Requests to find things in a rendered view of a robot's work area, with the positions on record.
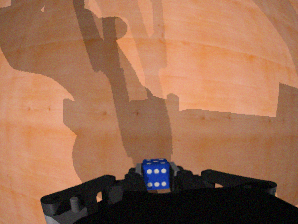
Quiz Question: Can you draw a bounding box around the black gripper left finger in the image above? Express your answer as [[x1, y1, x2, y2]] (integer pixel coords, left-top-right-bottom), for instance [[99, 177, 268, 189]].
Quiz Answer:
[[40, 163, 151, 224]]

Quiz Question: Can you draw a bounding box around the blue die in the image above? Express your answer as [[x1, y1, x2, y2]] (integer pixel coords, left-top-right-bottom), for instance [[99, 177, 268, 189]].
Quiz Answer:
[[142, 159, 170, 190]]

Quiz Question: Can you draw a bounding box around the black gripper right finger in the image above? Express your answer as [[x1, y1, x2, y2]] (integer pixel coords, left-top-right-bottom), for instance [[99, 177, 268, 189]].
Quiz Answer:
[[168, 162, 277, 196]]

